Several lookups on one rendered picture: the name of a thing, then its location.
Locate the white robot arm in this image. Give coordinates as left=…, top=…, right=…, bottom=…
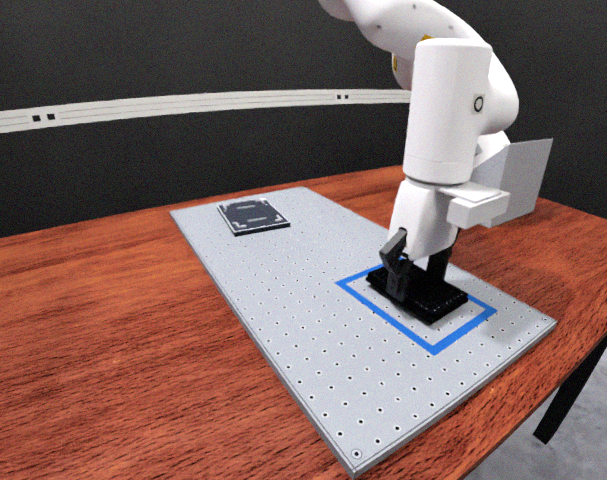
left=318, top=0, right=519, bottom=229

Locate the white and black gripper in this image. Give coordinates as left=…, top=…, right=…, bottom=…
left=379, top=174, right=462, bottom=302

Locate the black well plate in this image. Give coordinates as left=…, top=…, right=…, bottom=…
left=365, top=263, right=469, bottom=324

